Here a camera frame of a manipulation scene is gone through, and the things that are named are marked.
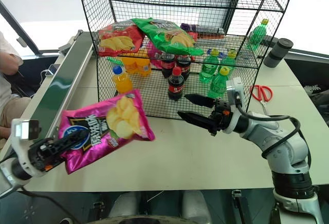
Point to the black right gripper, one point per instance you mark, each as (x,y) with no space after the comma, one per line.
(221,116)

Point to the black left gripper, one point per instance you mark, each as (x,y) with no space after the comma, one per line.
(42,153)

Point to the large pink chip bag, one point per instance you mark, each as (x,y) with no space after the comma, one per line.
(120,121)

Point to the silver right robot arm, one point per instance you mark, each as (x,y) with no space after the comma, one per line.
(288,154)

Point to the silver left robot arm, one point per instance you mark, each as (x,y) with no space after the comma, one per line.
(9,176)

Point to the green conveyor belt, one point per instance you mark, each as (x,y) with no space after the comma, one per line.
(65,80)

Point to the green soda bottle yellow cap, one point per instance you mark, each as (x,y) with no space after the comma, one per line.
(218,85)
(257,36)
(208,68)
(228,60)

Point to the cola bottle red cap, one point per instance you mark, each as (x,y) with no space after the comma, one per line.
(183,66)
(167,66)
(176,86)

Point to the small pink snack bag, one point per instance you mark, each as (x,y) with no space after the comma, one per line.
(154,55)

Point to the orange soda bottle blue cap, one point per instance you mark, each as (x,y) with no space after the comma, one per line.
(122,81)

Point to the green chip bag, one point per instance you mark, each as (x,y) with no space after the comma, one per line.
(164,37)

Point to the purple snack pack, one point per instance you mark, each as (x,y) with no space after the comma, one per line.
(189,26)

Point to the green striped plastic piece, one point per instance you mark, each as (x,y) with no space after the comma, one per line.
(113,60)

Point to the black table clamp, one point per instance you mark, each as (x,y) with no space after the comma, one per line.
(237,195)

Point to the grey insulated cup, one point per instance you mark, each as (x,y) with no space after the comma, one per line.
(277,53)

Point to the seated person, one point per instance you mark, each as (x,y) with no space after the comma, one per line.
(10,62)

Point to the red chip bag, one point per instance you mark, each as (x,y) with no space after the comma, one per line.
(119,41)

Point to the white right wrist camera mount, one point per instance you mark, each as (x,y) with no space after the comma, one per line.
(235,90)

